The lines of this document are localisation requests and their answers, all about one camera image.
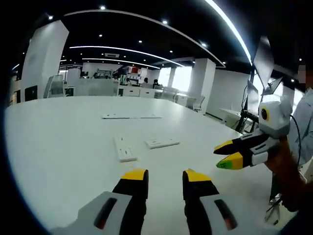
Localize bright window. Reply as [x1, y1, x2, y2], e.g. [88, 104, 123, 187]
[158, 66, 193, 92]

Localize white low cabinet row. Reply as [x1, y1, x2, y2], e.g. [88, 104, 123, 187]
[118, 87, 157, 98]

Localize slim white pillar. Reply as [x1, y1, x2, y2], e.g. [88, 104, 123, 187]
[189, 58, 216, 115]

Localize black tripod stand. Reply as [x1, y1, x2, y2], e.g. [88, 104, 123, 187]
[233, 115, 259, 135]

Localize white office partition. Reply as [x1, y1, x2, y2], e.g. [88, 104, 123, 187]
[65, 68, 120, 96]

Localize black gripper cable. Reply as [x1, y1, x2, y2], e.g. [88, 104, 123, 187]
[290, 114, 302, 167]

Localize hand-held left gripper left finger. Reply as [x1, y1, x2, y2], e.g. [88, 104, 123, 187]
[52, 168, 149, 235]

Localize white socket holder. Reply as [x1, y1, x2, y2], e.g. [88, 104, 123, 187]
[113, 136, 138, 163]
[144, 138, 181, 149]

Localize white side desk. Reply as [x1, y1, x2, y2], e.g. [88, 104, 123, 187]
[219, 107, 245, 128]

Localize metal stand legs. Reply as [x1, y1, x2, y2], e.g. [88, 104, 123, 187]
[265, 171, 284, 225]

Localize grey curved ceiling trim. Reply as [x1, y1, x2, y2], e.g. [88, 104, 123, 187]
[63, 9, 226, 67]

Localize long ceiling light strip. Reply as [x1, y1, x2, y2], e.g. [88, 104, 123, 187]
[204, 0, 254, 66]

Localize white mesh office chair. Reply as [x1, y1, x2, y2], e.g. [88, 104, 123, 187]
[44, 74, 66, 98]

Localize white table strip with holes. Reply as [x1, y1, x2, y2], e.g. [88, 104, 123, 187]
[102, 114, 141, 120]

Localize dark tilted monitor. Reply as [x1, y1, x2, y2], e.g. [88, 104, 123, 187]
[246, 80, 260, 114]

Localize large grey light panel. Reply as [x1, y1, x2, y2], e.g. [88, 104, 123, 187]
[253, 36, 274, 85]

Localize wide white square pillar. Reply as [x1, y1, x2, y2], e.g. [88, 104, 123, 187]
[21, 20, 70, 102]

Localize black equipment rail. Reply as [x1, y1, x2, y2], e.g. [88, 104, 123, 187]
[241, 109, 259, 122]

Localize black monitor screen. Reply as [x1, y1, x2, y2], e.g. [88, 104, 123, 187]
[24, 85, 38, 102]

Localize person's right hand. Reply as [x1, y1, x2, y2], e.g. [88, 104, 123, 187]
[266, 136, 298, 177]

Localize group of round ceiling spotlights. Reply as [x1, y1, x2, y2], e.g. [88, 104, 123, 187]
[47, 5, 296, 83]

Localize small grey light panel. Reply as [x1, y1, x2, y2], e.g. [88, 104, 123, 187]
[262, 77, 284, 96]

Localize curved ceiling light strip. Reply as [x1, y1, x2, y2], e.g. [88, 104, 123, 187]
[69, 45, 184, 67]
[82, 58, 160, 70]

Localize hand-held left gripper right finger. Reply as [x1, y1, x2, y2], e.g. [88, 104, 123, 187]
[182, 168, 278, 235]

